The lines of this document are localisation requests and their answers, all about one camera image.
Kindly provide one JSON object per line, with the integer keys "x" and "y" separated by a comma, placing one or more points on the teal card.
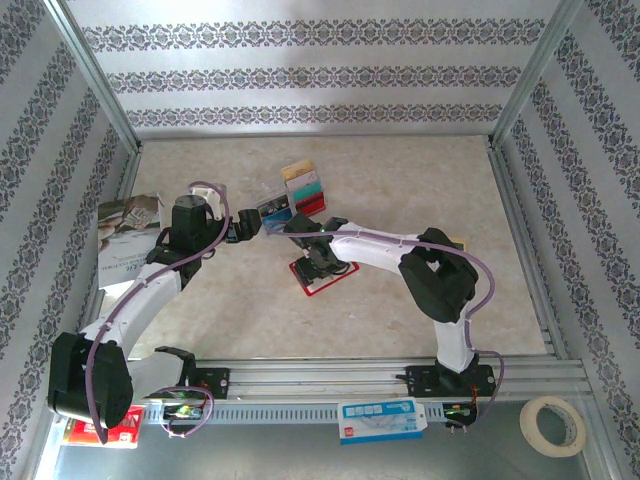
{"x": 310, "y": 190}

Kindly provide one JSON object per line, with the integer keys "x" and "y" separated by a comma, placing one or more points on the white grey card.
{"x": 306, "y": 179}

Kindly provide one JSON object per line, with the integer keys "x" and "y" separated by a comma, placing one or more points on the gold card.
{"x": 297, "y": 169}

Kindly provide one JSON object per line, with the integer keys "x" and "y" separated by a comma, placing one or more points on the small yellow timer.
{"x": 459, "y": 244}

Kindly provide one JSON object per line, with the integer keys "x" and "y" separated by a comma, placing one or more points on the clear plastic card case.
{"x": 267, "y": 190}

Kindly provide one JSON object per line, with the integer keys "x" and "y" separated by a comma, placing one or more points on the small circuit board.
{"x": 457, "y": 411}
{"x": 182, "y": 411}

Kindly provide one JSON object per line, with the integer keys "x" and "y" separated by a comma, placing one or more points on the masking tape roll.
{"x": 526, "y": 422}

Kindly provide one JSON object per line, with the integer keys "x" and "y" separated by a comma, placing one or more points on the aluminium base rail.
{"x": 320, "y": 380}

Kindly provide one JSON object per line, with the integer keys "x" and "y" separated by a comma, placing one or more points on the blue white packet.
{"x": 380, "y": 420}

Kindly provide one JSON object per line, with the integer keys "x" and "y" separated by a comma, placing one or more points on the aluminium frame post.
{"x": 537, "y": 75}
{"x": 95, "y": 75}

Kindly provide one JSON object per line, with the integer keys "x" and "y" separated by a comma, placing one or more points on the paperback book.
{"x": 125, "y": 225}

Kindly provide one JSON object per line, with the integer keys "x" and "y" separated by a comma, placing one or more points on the red card holder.
{"x": 345, "y": 270}

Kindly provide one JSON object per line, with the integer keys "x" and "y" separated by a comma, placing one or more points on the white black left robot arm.
{"x": 145, "y": 295}

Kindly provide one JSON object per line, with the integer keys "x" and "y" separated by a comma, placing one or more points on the light blue card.
{"x": 277, "y": 217}

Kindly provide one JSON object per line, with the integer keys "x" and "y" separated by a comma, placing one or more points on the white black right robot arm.
{"x": 370, "y": 247}

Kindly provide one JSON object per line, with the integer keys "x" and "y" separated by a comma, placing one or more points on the red packet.
{"x": 80, "y": 436}

